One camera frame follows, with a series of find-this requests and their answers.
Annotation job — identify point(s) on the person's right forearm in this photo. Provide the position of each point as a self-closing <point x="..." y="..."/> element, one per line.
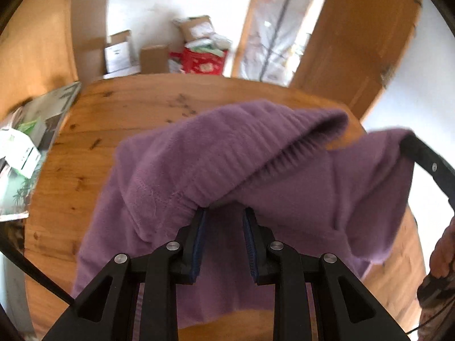
<point x="440" y="325"/>

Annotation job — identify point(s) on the green and white carton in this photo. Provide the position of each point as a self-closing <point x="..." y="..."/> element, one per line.
<point x="19" y="151"/>

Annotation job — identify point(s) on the open labelled cardboard box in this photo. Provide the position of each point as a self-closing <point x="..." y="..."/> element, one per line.
<point x="195" y="28"/>

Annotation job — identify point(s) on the wooden door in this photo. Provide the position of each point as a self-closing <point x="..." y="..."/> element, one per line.
<point x="352" y="42"/>

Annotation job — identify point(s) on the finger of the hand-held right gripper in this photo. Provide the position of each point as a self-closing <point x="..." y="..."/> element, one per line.
<point x="433" y="167"/>

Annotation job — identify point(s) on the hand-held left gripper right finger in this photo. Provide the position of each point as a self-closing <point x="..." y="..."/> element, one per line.
<point x="248" y="245"/>

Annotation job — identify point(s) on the person's right hand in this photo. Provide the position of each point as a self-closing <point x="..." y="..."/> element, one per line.
<point x="442" y="252"/>

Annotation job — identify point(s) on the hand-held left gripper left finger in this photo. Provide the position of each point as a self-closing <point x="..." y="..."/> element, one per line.
<point x="200" y="245"/>

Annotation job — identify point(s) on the wooden wardrobe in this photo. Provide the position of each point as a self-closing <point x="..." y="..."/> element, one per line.
<point x="35" y="42"/>

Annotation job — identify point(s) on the printed folding table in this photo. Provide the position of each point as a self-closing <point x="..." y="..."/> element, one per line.
<point x="46" y="113"/>

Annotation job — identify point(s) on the doorway with plastic curtain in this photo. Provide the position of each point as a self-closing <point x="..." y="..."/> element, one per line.
<point x="273" y="28"/>

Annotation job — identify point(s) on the red printed bag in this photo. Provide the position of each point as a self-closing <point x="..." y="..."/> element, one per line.
<point x="202" y="64"/>

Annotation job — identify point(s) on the closed brown cardboard box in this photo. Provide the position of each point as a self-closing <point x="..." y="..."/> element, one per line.
<point x="154" y="60"/>

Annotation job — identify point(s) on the flat cardboard sheet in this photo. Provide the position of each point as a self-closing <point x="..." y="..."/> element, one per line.
<point x="90" y="58"/>

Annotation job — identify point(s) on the purple fleece garment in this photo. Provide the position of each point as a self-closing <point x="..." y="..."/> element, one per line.
<point x="227" y="156"/>

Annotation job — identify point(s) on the open white box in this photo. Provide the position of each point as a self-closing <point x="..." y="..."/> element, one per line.
<point x="119" y="55"/>

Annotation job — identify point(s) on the pile of white green packets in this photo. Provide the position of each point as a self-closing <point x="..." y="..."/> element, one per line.
<point x="209" y="43"/>

